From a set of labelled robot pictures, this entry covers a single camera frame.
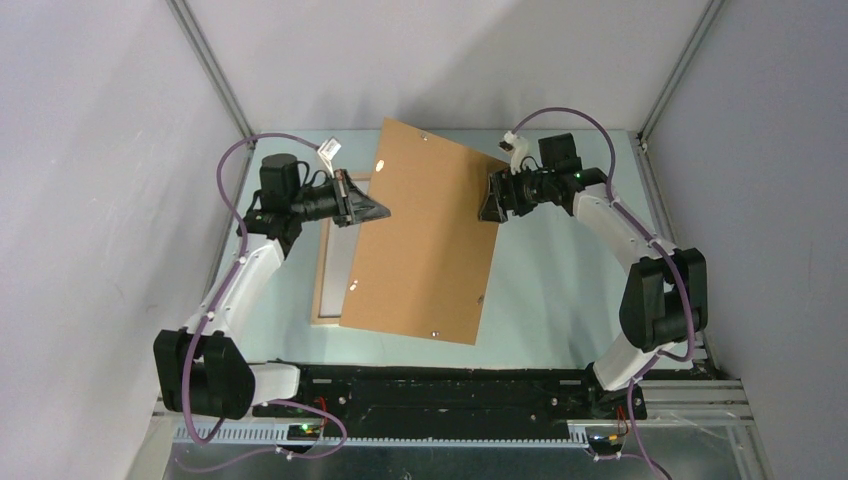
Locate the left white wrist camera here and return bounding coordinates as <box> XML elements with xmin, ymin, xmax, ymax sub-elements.
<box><xmin>316</xmin><ymin>136</ymin><xmax>342</xmax><ymax>163</ymax></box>

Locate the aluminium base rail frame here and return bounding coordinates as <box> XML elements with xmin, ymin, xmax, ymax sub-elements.
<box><xmin>128</xmin><ymin>362</ymin><xmax>771</xmax><ymax>479</ymax></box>

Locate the grey slotted cable duct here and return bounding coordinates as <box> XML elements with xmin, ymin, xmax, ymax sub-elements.
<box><xmin>209</xmin><ymin>423</ymin><xmax>589</xmax><ymax>448</ymax></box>

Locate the right corner aluminium profile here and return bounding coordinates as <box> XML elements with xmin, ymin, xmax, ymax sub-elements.
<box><xmin>638</xmin><ymin>0</ymin><xmax>726</xmax><ymax>142</ymax></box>

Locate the printed photo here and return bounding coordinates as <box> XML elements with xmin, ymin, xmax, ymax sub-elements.
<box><xmin>319</xmin><ymin>178</ymin><xmax>372</xmax><ymax>319</ymax></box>

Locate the corner aluminium profile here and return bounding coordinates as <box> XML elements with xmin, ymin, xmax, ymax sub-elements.
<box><xmin>638</xmin><ymin>0</ymin><xmax>726</xmax><ymax>142</ymax></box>
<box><xmin>166</xmin><ymin>0</ymin><xmax>255</xmax><ymax>137</ymax></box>

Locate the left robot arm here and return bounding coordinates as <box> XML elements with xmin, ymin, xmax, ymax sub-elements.
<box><xmin>153</xmin><ymin>154</ymin><xmax>391</xmax><ymax>420</ymax></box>

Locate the brown backing board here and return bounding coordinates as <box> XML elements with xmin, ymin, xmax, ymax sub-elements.
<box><xmin>339</xmin><ymin>118</ymin><xmax>507</xmax><ymax>345</ymax></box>

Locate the left corner aluminium profile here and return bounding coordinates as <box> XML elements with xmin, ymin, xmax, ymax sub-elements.
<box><xmin>166</xmin><ymin>0</ymin><xmax>255</xmax><ymax>137</ymax></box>

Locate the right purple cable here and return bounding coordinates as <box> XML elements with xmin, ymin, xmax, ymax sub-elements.
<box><xmin>510</xmin><ymin>107</ymin><xmax>700</xmax><ymax>478</ymax></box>

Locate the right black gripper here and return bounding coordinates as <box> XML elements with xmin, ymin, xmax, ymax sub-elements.
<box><xmin>477</xmin><ymin>162</ymin><xmax>554</xmax><ymax>224</ymax></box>

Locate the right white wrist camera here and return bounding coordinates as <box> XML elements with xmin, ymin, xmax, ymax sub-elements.
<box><xmin>498</xmin><ymin>130</ymin><xmax>529</xmax><ymax>174</ymax></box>

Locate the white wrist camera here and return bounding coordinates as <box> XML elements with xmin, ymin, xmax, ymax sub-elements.
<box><xmin>498</xmin><ymin>130</ymin><xmax>529</xmax><ymax>174</ymax></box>
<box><xmin>316</xmin><ymin>136</ymin><xmax>342</xmax><ymax>163</ymax></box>

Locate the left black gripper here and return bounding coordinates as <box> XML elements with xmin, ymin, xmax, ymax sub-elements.
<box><xmin>289</xmin><ymin>169</ymin><xmax>390</xmax><ymax>228</ymax></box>

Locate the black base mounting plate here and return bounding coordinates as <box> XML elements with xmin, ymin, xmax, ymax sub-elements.
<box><xmin>184</xmin><ymin>359</ymin><xmax>654</xmax><ymax>439</ymax></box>

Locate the wooden picture frame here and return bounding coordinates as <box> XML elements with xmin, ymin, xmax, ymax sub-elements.
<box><xmin>309</xmin><ymin>172</ymin><xmax>374</xmax><ymax>329</ymax></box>

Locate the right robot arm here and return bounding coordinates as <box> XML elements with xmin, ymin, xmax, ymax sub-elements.
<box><xmin>479</xmin><ymin>131</ymin><xmax>708</xmax><ymax>418</ymax></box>

